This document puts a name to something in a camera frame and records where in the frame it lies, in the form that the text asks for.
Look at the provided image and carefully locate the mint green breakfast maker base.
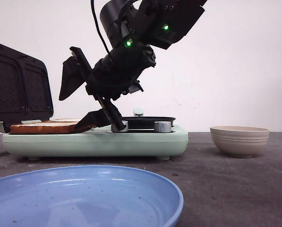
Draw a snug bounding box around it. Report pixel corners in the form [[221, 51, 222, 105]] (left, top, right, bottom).
[[2, 125, 188, 160]]

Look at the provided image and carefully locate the beige ribbed bowl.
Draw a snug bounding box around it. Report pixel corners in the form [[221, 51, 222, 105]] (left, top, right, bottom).
[[210, 126, 270, 157]]

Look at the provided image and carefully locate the blue plate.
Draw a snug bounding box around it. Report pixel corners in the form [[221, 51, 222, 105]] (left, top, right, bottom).
[[0, 165, 184, 227]]

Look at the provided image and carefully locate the white bread slice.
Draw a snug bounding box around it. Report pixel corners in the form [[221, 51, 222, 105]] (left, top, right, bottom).
[[47, 118, 81, 123], [10, 122, 94, 135]]

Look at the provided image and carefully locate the right silver knob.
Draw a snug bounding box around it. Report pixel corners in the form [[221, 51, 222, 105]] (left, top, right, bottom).
[[154, 121, 172, 133]]

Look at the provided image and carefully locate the silver knob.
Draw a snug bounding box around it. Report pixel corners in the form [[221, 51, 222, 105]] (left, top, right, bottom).
[[111, 121, 129, 132], [154, 121, 172, 133]]

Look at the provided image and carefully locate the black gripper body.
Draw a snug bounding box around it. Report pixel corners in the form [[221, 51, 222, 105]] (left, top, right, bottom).
[[69, 44, 157, 132]]

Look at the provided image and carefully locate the black frying pan green handle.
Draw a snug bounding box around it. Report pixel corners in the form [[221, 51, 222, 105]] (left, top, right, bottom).
[[121, 108, 176, 130]]

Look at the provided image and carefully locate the mint green sandwich maker lid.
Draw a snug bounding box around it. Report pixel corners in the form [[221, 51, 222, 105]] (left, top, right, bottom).
[[0, 44, 54, 133]]

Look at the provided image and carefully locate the left silver knob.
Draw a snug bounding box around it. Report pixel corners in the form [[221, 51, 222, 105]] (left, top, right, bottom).
[[111, 121, 129, 132]]

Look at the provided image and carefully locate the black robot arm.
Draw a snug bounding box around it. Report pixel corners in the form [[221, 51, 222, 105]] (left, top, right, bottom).
[[59, 0, 205, 132]]

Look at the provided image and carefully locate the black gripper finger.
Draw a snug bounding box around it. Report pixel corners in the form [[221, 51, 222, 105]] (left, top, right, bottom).
[[59, 56, 85, 101], [75, 105, 122, 129]]

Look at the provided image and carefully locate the black cable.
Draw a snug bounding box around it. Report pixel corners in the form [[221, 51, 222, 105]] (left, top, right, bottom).
[[90, 0, 111, 54]]

